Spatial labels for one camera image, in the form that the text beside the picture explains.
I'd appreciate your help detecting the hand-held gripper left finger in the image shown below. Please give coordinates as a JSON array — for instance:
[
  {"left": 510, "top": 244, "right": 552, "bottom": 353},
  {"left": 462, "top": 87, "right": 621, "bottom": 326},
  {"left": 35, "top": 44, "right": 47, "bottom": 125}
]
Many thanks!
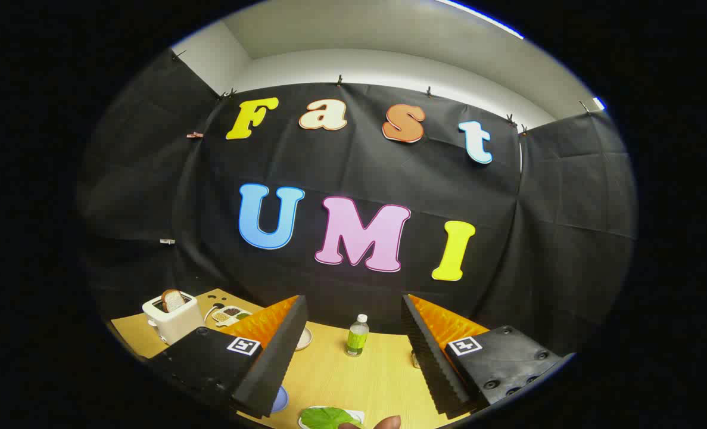
[{"left": 145, "top": 294, "right": 309, "bottom": 419}]

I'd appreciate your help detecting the black backdrop cloth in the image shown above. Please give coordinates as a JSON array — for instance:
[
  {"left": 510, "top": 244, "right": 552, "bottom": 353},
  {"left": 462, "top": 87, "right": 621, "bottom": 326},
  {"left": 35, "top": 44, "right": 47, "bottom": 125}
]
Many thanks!
[{"left": 76, "top": 48, "right": 639, "bottom": 358}]

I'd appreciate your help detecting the white toaster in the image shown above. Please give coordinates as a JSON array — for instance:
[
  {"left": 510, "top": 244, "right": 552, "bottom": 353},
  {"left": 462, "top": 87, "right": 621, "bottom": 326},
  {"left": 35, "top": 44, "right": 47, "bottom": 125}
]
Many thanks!
[{"left": 142, "top": 290, "right": 205, "bottom": 346}]

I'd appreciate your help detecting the white divided condiment tray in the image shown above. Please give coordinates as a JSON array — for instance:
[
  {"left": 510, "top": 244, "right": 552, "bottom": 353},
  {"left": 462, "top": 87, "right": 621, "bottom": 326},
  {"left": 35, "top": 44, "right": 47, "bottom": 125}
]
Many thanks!
[{"left": 212, "top": 305, "right": 253, "bottom": 327}]

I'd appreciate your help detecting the green lettuce leaf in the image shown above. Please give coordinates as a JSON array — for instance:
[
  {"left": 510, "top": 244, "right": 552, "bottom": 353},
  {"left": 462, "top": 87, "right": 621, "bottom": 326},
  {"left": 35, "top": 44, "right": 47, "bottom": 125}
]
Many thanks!
[{"left": 301, "top": 407, "right": 363, "bottom": 429}]

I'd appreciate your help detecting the green drink bottle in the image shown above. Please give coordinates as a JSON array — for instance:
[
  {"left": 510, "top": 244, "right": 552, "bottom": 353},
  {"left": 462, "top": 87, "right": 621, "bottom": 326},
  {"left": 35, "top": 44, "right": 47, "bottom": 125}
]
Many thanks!
[{"left": 345, "top": 314, "right": 370, "bottom": 358}]

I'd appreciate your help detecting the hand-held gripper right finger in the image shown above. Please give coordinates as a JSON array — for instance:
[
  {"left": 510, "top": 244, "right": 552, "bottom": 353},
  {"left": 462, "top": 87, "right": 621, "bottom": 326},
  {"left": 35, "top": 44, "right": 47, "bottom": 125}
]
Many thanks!
[{"left": 401, "top": 294, "right": 575, "bottom": 418}]

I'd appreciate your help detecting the white rounded square plate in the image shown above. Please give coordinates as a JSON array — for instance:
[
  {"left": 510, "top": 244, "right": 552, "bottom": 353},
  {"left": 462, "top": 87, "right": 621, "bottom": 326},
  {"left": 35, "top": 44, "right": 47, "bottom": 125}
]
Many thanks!
[{"left": 297, "top": 406, "right": 366, "bottom": 429}]

